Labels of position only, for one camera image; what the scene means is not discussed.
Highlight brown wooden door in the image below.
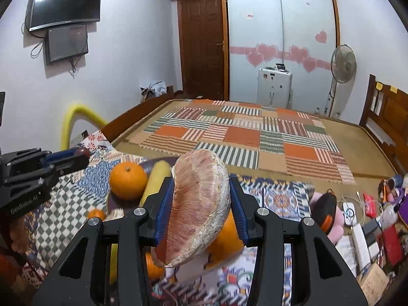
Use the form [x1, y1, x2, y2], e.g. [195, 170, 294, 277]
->
[176, 0, 229, 101]

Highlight small wall monitor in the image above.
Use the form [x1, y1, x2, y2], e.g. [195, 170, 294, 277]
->
[45, 24, 89, 66]

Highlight wooden headboard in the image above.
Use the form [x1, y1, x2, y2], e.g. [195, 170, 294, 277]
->
[359, 74, 408, 176]

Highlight yellow foam tube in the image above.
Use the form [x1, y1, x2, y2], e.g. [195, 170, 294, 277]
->
[62, 102, 108, 151]

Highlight red booklet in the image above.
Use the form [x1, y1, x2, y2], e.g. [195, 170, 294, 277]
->
[380, 225, 404, 267]

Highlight pink plush toy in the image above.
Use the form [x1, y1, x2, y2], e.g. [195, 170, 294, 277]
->
[307, 191, 347, 245]

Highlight standing fan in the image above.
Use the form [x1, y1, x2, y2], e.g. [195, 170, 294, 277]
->
[324, 44, 357, 117]

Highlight striped patchwork mat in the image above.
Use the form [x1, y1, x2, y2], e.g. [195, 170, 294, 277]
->
[139, 99, 356, 185]

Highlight pink pomelo segment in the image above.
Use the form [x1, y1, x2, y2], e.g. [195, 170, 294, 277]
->
[150, 149, 232, 268]

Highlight pale yellow banana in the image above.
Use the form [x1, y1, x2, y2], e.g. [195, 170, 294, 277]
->
[109, 160, 173, 286]

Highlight white appliance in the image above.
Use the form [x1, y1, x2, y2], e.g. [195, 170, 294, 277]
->
[257, 64, 293, 108]

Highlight pile of clothes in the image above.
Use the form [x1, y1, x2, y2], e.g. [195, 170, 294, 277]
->
[140, 81, 174, 103]

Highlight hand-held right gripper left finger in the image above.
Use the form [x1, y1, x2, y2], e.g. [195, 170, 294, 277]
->
[32, 176, 175, 306]

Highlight white charger box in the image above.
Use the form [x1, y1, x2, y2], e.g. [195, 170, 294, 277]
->
[342, 201, 360, 227]

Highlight printed blanket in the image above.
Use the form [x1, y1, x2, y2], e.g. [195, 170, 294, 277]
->
[9, 130, 316, 306]

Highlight white plastic bottle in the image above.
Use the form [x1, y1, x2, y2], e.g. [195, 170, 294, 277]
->
[375, 205, 400, 229]

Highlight small orange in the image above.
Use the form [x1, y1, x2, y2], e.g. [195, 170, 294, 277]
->
[87, 208, 106, 222]

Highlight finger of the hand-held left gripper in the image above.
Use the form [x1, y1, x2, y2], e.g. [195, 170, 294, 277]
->
[41, 147, 85, 165]
[38, 157, 90, 180]

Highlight wall television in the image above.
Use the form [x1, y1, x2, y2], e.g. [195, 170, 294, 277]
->
[25, 0, 102, 33]

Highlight woven bed mat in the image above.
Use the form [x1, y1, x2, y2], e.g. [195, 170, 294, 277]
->
[110, 98, 399, 200]

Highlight brown cardboard box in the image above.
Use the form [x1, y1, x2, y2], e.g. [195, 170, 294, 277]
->
[358, 262, 391, 305]

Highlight red packet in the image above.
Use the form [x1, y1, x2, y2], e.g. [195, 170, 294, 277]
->
[363, 193, 379, 219]

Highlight wooden bed frame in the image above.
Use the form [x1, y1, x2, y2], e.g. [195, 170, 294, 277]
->
[100, 93, 193, 143]

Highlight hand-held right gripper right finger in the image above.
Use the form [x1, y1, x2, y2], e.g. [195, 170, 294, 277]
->
[228, 175, 377, 306]

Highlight sliding wardrobe doors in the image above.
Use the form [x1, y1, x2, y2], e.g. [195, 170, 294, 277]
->
[224, 0, 339, 109]

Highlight dark purple plate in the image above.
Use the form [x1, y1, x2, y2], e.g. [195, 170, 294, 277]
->
[107, 157, 179, 221]

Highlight black cable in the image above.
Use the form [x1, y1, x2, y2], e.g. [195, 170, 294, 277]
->
[30, 37, 46, 58]

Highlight large orange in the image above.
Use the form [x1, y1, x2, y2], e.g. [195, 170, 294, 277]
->
[109, 162, 148, 201]

